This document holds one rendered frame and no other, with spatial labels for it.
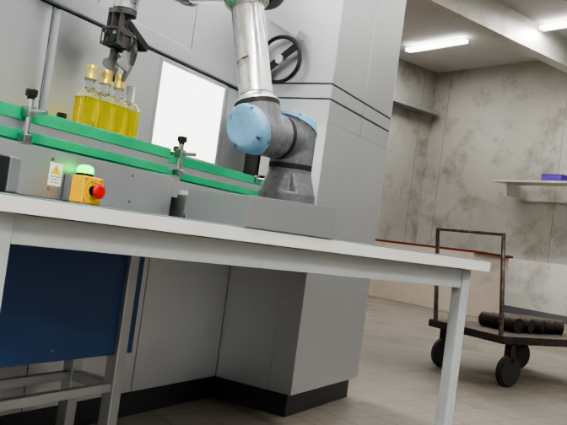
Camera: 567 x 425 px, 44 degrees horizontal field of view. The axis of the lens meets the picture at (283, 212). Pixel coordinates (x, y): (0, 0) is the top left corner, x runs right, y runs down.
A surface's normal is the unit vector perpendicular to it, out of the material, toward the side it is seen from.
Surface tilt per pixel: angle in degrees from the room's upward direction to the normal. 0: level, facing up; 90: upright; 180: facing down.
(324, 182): 90
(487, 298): 90
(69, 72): 90
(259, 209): 90
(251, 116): 99
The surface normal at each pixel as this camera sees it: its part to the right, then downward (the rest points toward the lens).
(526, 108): -0.77, -0.13
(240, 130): -0.61, 0.05
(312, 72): -0.48, -0.10
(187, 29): 0.87, 0.10
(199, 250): 0.62, 0.06
